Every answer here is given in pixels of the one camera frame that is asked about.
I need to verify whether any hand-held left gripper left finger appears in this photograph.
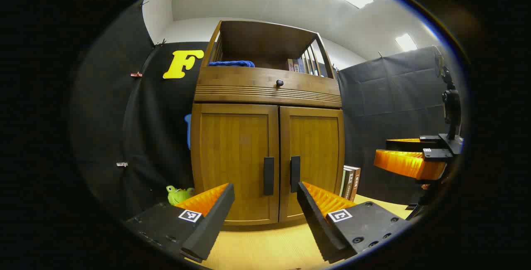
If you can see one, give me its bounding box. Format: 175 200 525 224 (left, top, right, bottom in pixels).
123 183 235 263

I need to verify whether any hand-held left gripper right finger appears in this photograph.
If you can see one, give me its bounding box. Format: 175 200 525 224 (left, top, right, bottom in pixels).
297 181 412 264

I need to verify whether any wooden cabinet door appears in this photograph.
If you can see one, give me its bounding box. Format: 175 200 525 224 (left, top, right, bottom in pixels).
279 106 346 223
191 103 280 226

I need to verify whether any wooden double-door shoe cabinet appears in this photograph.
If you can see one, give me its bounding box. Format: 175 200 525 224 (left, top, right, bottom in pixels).
190 20 346 226

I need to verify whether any green frog plush toy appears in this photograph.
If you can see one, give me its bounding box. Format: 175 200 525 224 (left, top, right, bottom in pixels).
166 185 195 206

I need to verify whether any dark grey backdrop cloth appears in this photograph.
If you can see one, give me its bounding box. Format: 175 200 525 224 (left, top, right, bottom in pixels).
336 46 461 206

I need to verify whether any dark brown book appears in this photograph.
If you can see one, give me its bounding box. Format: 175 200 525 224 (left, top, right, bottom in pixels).
348 166 361 202

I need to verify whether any white spine book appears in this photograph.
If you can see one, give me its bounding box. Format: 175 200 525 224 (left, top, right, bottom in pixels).
339 165 354 198

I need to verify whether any small ceiling light panel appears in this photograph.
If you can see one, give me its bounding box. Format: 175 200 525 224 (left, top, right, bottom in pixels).
395 34 418 52

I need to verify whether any black backdrop cloth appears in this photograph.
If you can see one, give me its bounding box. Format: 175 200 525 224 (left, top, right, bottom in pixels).
68 0 210 221

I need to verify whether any wooden drawer with black knob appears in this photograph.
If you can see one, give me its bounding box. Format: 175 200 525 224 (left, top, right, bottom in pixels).
196 67 342 96

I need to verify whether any blue towel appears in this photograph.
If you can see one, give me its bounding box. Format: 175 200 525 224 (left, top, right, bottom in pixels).
207 60 256 68

